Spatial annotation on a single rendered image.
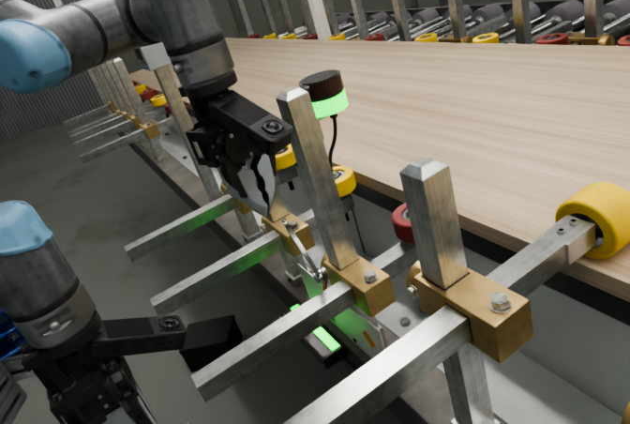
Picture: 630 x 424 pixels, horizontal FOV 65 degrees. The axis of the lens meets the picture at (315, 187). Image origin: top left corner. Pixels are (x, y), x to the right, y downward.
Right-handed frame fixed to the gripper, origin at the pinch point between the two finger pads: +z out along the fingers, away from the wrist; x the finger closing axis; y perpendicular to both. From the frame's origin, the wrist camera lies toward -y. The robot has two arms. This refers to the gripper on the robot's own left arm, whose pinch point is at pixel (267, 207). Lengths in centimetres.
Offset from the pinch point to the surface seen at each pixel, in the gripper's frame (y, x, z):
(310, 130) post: -6.8, -6.5, -9.5
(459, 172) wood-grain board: -14.0, -32.0, 10.6
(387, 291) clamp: -13.9, -5.0, 15.9
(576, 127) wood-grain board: -28, -51, 11
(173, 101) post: 65, -31, -5
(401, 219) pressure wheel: -11.9, -15.1, 9.9
